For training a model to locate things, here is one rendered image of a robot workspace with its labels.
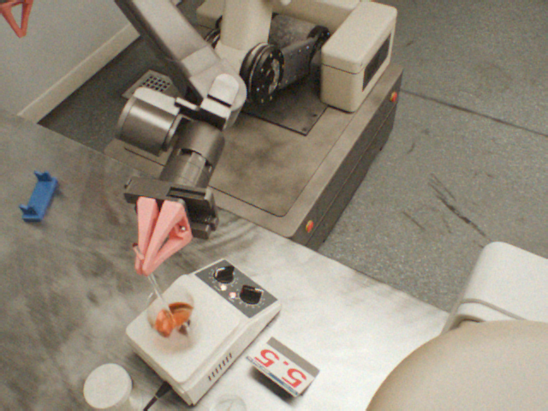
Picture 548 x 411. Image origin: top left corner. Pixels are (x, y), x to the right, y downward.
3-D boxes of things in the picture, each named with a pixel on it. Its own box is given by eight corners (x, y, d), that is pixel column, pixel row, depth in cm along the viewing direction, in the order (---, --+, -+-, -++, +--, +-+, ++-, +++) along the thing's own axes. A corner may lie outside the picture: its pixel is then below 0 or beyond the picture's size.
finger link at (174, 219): (156, 260, 51) (188, 188, 57) (91, 247, 53) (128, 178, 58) (170, 292, 57) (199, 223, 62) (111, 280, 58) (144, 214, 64)
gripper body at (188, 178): (206, 202, 56) (227, 152, 60) (120, 187, 58) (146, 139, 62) (215, 235, 61) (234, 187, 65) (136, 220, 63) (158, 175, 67)
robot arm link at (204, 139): (233, 128, 65) (221, 152, 70) (181, 104, 64) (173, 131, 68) (216, 168, 61) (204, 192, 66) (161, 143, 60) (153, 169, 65)
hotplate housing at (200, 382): (225, 265, 87) (218, 238, 81) (284, 309, 82) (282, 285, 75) (122, 364, 78) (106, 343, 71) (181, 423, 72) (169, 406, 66)
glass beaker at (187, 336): (175, 306, 74) (161, 276, 67) (213, 322, 72) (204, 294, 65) (147, 349, 70) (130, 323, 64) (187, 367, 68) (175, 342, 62)
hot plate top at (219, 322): (186, 274, 78) (184, 271, 77) (244, 321, 72) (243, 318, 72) (123, 332, 72) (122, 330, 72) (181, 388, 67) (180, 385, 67)
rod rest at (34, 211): (41, 179, 101) (33, 167, 99) (58, 180, 101) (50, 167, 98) (23, 221, 95) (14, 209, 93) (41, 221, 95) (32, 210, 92)
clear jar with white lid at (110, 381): (140, 425, 72) (124, 408, 66) (98, 425, 73) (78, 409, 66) (146, 381, 76) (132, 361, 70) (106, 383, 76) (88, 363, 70)
